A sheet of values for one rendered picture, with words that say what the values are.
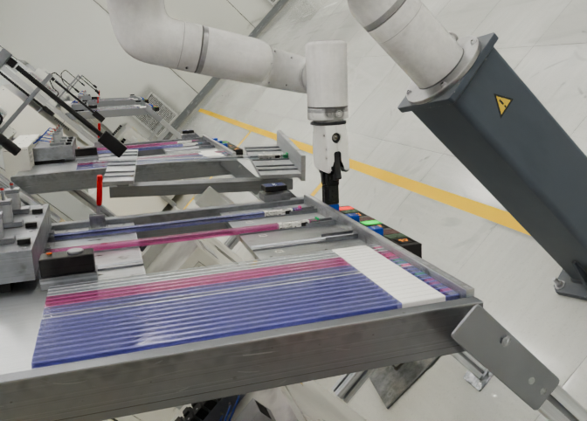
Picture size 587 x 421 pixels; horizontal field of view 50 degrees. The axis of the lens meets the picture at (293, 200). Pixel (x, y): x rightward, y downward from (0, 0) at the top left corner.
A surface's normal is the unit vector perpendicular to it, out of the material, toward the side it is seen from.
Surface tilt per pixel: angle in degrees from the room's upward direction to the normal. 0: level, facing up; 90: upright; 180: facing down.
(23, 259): 90
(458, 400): 0
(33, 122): 90
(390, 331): 90
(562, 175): 90
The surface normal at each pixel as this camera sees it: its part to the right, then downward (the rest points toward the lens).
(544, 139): 0.42, 0.03
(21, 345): -0.04, -0.98
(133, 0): 0.17, 0.64
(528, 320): -0.71, -0.62
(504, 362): 0.29, 0.19
